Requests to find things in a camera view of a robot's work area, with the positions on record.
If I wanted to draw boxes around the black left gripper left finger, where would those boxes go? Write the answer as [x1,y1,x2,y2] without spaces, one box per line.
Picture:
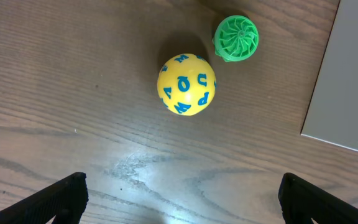
[0,172,88,224]

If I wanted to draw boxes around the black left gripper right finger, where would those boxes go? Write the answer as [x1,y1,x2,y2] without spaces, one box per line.
[278,172,358,224]

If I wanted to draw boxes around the yellow ball blue letters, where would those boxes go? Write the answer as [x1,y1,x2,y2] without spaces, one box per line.
[157,54,217,116]

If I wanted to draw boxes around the white open cardboard box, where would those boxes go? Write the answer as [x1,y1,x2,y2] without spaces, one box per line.
[301,0,358,152]

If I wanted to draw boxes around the green plastic turbine toy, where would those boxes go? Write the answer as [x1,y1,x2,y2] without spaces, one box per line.
[213,15,259,62]

